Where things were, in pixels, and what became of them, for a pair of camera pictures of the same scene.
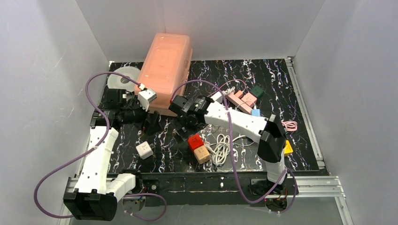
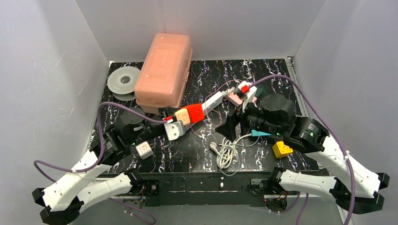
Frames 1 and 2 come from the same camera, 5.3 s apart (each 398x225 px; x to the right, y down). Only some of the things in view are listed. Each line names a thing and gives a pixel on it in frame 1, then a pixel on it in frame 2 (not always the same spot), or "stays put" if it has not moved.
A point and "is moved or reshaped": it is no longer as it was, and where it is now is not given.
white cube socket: (144, 150) stays put
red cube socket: (195, 141) is moved or reshaped
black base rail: (205, 190) stays put
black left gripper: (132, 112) -> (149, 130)
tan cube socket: (202, 154) is moved or reshaped
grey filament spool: (116, 81) stays put
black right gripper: (181, 131) -> (235, 118)
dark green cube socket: (257, 91) stays put
